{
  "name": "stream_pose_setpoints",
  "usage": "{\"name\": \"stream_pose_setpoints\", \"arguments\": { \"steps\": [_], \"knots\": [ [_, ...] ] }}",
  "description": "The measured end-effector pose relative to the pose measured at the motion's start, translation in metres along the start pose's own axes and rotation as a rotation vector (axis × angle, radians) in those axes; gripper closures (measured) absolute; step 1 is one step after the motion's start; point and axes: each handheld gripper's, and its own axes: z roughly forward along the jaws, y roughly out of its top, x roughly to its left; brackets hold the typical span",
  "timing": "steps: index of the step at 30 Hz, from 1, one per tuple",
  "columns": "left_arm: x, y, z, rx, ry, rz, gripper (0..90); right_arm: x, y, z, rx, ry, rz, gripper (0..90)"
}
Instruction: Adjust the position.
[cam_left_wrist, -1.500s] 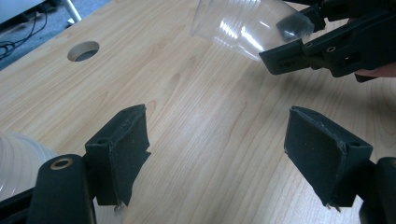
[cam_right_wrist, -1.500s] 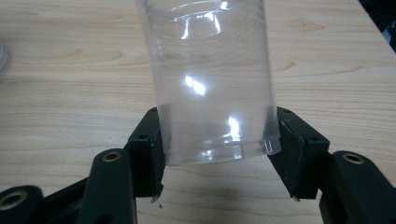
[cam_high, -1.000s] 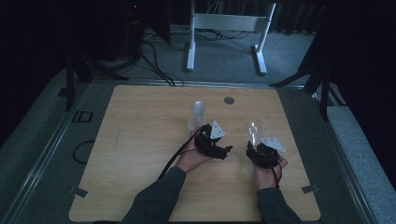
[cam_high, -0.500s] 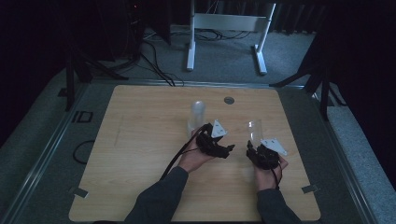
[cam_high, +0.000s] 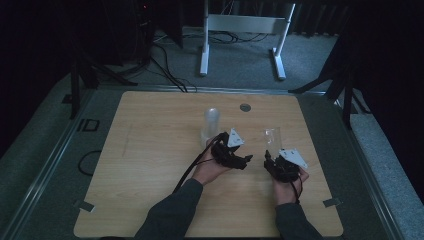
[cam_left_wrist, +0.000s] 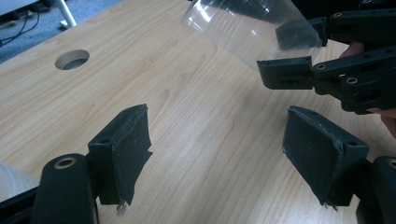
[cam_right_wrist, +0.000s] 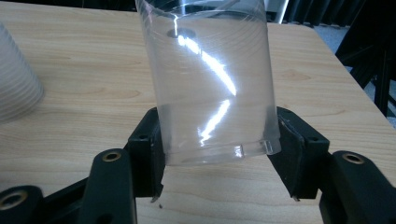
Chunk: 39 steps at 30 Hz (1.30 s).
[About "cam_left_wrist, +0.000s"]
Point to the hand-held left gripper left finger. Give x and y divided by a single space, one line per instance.
127 155

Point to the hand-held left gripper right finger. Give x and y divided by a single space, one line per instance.
317 155

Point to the transparent drinking cup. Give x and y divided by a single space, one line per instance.
236 34

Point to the white metal desk frame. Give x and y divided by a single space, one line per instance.
62 11

